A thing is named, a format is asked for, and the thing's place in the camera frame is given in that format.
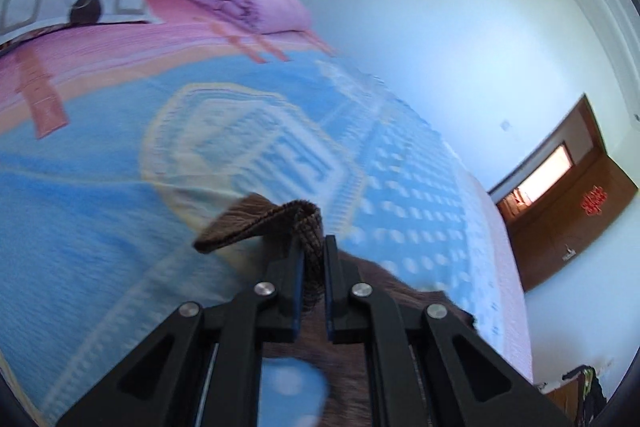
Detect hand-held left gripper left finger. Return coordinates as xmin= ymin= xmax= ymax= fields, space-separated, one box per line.
xmin=55 ymin=241 xmax=306 ymax=427

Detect brown knit garment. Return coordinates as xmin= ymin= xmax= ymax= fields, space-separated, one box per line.
xmin=194 ymin=193 xmax=477 ymax=427

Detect brown wooden door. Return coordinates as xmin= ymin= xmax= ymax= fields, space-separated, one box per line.
xmin=487 ymin=94 xmax=640 ymax=293

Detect dark hanging clothes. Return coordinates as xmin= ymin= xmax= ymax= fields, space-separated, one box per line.
xmin=565 ymin=364 xmax=609 ymax=419

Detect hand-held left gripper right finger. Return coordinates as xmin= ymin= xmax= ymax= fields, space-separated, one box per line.
xmin=324 ymin=234 xmax=577 ymax=427

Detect red door ornament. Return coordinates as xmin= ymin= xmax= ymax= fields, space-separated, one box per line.
xmin=580 ymin=185 xmax=609 ymax=214

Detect blue pink printed blanket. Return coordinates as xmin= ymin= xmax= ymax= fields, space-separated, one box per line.
xmin=0 ymin=21 xmax=535 ymax=427

